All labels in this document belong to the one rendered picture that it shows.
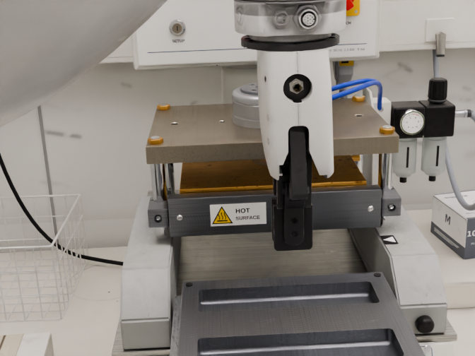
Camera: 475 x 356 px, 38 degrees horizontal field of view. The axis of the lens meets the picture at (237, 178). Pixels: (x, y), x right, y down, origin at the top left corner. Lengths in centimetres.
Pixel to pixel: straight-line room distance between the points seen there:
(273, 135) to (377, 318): 21
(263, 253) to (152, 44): 31
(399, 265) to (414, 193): 68
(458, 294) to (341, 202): 44
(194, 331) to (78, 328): 52
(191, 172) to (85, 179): 57
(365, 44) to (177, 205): 36
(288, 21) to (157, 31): 45
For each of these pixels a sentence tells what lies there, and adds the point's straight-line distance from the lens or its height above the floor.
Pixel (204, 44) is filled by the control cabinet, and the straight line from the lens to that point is 93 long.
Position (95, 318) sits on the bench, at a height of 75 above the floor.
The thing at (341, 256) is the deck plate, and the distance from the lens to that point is 89.
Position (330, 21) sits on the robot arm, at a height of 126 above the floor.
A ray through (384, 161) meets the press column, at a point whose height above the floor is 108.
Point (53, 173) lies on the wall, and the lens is 137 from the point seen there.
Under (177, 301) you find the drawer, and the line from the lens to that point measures 72.
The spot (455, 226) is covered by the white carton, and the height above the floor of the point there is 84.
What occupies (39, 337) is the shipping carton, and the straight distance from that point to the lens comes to 95.
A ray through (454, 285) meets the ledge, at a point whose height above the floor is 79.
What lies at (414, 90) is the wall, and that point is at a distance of 135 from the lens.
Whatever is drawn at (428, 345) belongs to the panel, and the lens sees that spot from 74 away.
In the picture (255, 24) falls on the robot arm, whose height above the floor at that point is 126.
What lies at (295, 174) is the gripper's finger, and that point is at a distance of 51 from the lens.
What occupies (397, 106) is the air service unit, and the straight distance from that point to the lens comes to 98.
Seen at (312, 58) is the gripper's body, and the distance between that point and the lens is 50.
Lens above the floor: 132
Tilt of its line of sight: 20 degrees down
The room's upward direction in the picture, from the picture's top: 2 degrees counter-clockwise
